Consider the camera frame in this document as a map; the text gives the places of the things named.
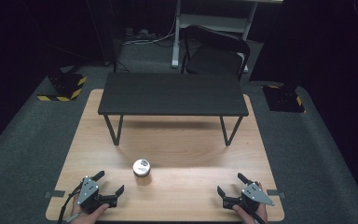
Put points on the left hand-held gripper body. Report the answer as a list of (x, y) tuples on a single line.
[(90, 196)]

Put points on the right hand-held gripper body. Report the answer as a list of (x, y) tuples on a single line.
[(252, 194)]

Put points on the jar with silver lid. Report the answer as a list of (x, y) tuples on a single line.
[(142, 169)]

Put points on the person's left hand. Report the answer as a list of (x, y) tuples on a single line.
[(85, 217)]

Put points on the grey tape marker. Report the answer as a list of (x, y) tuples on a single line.
[(55, 193), (276, 193)]

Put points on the black stand base striped tape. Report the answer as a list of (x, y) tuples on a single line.
[(65, 87), (284, 98)]

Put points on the black shelf riser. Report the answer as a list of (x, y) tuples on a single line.
[(172, 93)]

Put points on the black chair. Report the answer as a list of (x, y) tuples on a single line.
[(213, 59)]

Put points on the white desk frame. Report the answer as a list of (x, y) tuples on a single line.
[(211, 21)]

